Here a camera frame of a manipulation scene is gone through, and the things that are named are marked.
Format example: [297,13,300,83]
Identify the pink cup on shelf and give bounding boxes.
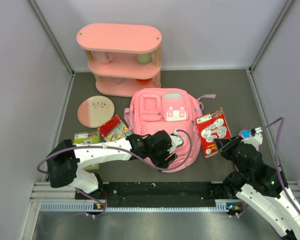
[96,51,112,65]

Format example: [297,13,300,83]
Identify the pink three-tier shelf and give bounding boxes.
[76,22,162,97]

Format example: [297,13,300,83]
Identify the orange bowl on lower shelf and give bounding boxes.
[136,78,152,85]

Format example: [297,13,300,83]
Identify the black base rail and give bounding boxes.
[90,181,241,208]

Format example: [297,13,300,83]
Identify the red colourful comic book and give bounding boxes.
[97,115,132,142]

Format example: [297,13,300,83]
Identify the pink school backpack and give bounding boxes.
[124,88,216,173]

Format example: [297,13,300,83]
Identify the grey slotted cable duct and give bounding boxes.
[40,201,241,213]

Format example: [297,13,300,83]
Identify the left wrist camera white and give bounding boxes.
[168,129,184,154]

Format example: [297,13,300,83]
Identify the green sticker book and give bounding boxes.
[73,130,101,171]

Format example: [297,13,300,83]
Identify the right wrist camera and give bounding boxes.
[241,127,263,148]

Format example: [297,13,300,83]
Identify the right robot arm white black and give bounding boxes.
[214,136,300,240]

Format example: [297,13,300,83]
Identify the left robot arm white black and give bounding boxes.
[46,130,184,199]

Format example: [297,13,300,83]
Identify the pink pencil case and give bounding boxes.
[239,130,259,151]

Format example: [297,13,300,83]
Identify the red cartoon book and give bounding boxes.
[195,108,232,158]

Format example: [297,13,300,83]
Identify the pale green cup on shelf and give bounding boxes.
[136,52,152,65]

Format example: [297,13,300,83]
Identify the pink and cream plate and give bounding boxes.
[77,95,115,128]

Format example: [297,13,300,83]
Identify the clear glass on lower shelf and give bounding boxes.
[114,77,125,85]

